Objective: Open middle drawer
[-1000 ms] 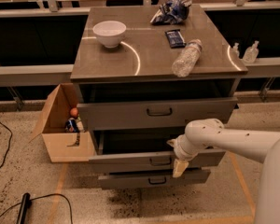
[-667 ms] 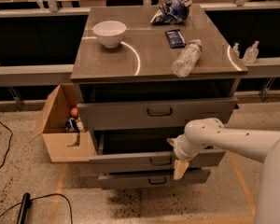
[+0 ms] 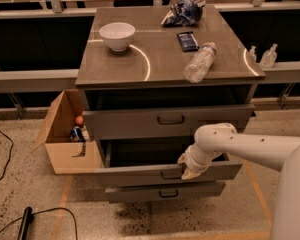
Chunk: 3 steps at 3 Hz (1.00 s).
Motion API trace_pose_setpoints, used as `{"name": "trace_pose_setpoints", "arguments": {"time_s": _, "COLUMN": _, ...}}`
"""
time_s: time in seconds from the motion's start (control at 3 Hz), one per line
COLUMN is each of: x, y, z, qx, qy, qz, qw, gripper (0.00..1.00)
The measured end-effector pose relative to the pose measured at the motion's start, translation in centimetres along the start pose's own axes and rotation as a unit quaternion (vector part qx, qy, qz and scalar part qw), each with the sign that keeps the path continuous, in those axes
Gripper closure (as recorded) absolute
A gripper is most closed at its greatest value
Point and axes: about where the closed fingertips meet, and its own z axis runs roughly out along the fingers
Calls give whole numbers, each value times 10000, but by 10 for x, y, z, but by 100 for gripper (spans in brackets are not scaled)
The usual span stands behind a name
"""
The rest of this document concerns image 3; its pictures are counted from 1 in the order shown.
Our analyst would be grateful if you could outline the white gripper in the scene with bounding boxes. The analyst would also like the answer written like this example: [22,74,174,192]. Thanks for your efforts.
[177,144,216,180]

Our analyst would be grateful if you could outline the cardboard box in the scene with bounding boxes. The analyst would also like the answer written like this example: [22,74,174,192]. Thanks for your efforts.
[33,89,103,174]

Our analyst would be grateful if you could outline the clear plastic water bottle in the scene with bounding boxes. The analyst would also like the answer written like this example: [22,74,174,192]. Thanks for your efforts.
[184,42,217,83]

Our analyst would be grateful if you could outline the orange fruit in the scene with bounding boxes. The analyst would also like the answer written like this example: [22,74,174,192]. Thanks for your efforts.
[75,115,84,127]

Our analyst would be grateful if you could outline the white ceramic bowl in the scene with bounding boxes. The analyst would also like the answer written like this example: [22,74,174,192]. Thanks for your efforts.
[99,22,135,52]

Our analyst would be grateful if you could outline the grey drawer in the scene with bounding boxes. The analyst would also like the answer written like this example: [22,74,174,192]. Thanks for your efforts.
[97,136,242,187]
[105,181,225,203]
[83,105,254,140]

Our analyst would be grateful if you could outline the grey metal rail shelf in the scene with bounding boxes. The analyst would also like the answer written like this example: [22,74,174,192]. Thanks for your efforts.
[0,1,300,93]

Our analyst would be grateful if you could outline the grey drawer cabinet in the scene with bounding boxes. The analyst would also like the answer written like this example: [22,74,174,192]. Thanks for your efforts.
[75,5,267,142]

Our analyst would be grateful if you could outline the dark blue snack bar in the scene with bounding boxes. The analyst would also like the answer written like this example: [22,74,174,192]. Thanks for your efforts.
[177,31,199,52]

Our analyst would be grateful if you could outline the small clear sanitizer bottle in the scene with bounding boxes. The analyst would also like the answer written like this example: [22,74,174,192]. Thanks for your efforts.
[249,46,257,61]

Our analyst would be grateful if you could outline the black floor cable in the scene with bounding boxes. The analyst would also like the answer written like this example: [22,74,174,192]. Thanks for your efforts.
[0,119,15,187]

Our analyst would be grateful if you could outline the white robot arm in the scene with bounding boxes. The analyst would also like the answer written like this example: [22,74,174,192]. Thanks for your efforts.
[178,123,300,240]

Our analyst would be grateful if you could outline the crumpled blue chip bag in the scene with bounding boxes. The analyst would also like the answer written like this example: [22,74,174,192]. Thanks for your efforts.
[161,0,206,27]

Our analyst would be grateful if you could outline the large clear sanitizer bottle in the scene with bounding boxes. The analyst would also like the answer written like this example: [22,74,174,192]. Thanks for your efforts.
[260,43,277,68]

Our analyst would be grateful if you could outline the blue soda can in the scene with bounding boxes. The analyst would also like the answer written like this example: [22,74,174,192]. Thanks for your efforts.
[70,126,85,142]

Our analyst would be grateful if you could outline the grey bottom drawer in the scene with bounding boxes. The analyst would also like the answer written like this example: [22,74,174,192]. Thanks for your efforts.
[105,181,225,203]

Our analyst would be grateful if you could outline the grey top drawer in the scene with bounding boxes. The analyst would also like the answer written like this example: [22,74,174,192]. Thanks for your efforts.
[83,105,254,140]

